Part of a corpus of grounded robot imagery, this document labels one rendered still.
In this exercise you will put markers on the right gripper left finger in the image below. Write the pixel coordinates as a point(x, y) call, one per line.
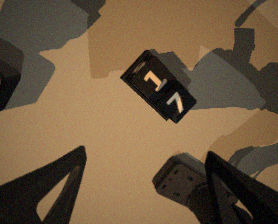
point(19, 198)

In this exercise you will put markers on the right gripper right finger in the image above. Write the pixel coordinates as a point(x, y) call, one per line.
point(259, 199)

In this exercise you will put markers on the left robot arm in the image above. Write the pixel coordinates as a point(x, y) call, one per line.
point(2, 81)

